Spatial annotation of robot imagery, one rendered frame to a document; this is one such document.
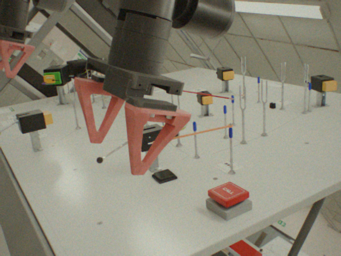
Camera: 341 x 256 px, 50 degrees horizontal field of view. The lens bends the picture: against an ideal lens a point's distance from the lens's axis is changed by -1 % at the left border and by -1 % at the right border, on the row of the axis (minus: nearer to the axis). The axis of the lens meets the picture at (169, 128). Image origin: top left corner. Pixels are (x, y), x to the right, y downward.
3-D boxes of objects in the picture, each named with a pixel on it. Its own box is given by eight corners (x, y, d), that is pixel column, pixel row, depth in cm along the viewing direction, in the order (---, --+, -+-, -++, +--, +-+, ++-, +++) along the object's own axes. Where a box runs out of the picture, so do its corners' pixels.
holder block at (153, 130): (134, 146, 80) (132, 128, 78) (158, 140, 82) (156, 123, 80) (142, 152, 76) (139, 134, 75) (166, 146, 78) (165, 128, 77)
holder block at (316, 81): (311, 98, 119) (312, 71, 116) (333, 107, 109) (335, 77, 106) (298, 100, 119) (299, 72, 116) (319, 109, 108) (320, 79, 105)
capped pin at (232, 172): (226, 173, 75) (225, 123, 71) (230, 170, 76) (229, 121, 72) (233, 175, 74) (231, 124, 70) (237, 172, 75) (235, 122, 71)
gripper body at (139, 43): (131, 81, 45) (144, 20, 44) (182, 101, 38) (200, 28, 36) (82, 72, 41) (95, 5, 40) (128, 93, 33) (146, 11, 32)
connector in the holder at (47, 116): (42, 122, 98) (40, 112, 97) (49, 120, 99) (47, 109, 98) (45, 125, 95) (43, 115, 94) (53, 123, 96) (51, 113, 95)
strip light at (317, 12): (321, 7, 339) (325, 1, 340) (225, 1, 434) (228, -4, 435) (326, 21, 350) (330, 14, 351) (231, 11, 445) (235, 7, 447)
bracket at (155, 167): (143, 165, 82) (141, 144, 80) (153, 162, 83) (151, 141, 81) (151, 172, 78) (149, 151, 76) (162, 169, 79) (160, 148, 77)
